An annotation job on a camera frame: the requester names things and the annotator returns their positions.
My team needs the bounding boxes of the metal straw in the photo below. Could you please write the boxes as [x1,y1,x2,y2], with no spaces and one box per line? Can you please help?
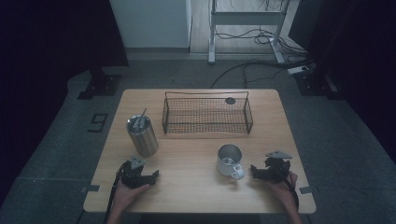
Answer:
[134,107,148,129]

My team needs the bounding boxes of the tangle of thin black cables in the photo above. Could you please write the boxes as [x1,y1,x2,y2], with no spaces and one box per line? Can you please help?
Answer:
[214,27,310,58]

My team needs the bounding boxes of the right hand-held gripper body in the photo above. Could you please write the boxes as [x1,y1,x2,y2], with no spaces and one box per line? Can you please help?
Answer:
[264,149,293,183]

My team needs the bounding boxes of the right hand-held gripper black cable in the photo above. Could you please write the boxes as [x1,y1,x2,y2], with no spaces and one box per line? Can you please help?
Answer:
[273,166,301,211]

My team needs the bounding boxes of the white mug with steel inside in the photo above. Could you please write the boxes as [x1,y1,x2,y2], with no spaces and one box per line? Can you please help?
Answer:
[216,143,246,181]

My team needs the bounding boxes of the person's right hand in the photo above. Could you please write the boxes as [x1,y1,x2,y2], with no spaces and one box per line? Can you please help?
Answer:
[267,171,299,203]

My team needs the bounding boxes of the left hand-held gripper black cable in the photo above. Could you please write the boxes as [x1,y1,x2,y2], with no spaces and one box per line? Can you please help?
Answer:
[104,161,130,224]

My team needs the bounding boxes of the white metal desk frame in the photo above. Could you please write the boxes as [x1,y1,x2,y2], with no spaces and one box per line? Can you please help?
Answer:
[207,0,292,65]

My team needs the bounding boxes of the stainless steel tumbler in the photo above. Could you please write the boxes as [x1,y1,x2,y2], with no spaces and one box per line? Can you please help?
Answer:
[125,115,159,158]

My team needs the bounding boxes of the black curtain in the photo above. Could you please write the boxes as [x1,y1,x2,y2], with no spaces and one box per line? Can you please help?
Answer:
[289,0,396,157]
[0,0,130,206]

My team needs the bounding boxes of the white panel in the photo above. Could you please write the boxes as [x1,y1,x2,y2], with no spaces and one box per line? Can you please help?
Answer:
[108,0,192,49]

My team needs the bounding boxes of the black stand base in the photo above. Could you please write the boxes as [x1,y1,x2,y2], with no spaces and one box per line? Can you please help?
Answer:
[77,66,123,101]
[293,69,341,98]

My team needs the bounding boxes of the white power strip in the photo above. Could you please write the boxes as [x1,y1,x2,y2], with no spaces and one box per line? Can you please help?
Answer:
[287,64,310,76]

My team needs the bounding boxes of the long black floor cable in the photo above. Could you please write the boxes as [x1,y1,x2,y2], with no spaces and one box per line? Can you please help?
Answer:
[209,58,314,90]

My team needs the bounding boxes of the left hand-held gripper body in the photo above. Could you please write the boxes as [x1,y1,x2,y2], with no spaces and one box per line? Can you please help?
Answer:
[120,156,148,189]

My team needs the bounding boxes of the black wire mesh basket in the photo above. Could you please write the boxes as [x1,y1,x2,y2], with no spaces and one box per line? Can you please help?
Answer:
[162,91,254,135]

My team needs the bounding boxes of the person's left hand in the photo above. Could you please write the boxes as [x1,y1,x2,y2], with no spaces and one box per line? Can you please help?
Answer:
[113,181,150,211]

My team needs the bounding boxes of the hand-held gripper black cable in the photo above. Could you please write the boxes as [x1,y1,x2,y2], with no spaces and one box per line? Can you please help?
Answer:
[273,166,301,211]
[104,161,130,224]

